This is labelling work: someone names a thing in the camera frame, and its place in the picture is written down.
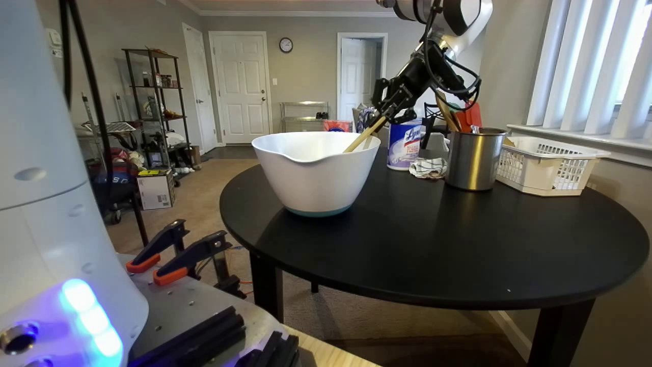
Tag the glass shoe shelf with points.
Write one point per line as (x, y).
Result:
(306, 114)

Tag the disinfecting wipes canister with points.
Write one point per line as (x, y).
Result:
(404, 142)

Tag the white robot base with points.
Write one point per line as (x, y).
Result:
(66, 297)

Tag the white front door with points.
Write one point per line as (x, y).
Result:
(241, 76)

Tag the white plastic basket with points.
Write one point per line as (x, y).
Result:
(546, 168)

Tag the white interior door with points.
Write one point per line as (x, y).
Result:
(360, 59)

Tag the cardboard box on floor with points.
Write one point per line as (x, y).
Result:
(155, 190)

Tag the orange black clamp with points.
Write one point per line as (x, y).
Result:
(207, 247)
(170, 235)

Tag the wooden spoon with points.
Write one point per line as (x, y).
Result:
(367, 132)

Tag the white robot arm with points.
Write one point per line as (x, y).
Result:
(448, 26)

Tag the steel utensil holder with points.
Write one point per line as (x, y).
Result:
(472, 160)

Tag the black metal shelving unit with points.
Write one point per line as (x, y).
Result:
(159, 108)

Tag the white mixing bowl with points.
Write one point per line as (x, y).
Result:
(311, 173)

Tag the round black table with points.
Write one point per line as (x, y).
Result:
(424, 242)

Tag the red spatula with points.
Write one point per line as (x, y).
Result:
(469, 119)

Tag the round wall clock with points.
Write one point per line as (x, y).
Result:
(285, 45)

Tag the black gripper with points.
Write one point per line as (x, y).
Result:
(427, 67)

